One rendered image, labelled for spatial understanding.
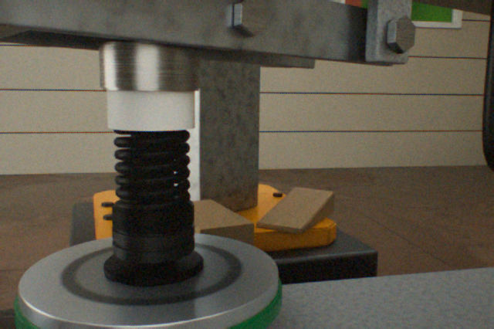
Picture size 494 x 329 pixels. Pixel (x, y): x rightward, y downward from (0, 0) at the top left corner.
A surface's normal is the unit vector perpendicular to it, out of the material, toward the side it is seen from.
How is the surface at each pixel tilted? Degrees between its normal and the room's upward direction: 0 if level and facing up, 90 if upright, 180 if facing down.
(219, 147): 90
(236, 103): 90
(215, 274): 0
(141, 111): 90
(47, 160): 90
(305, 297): 0
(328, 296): 0
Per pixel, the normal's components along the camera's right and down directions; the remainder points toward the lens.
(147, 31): 0.61, 0.14
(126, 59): -0.22, 0.15
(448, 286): 0.01, -0.99
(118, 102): -0.58, 0.12
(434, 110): 0.20, 0.16
